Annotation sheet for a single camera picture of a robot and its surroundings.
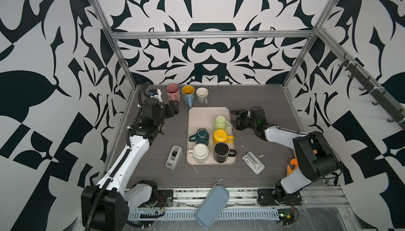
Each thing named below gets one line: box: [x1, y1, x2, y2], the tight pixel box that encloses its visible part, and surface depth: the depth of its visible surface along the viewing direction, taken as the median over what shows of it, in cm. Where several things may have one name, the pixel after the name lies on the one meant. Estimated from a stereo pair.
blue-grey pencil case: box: [195, 178, 230, 229], surface depth 71 cm
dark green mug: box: [188, 128, 210, 146], surface depth 86 cm
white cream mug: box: [186, 142, 209, 164], surface depth 83 cm
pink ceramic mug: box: [165, 83, 181, 103], surface depth 105 cm
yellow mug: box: [213, 128, 235, 147], surface depth 87 cm
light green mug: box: [213, 115, 233, 131], surface depth 93 cm
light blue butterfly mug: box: [181, 84, 196, 108], surface depth 104 cm
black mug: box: [213, 141, 238, 164], surface depth 83 cm
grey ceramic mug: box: [195, 86, 210, 105], surface depth 106 cm
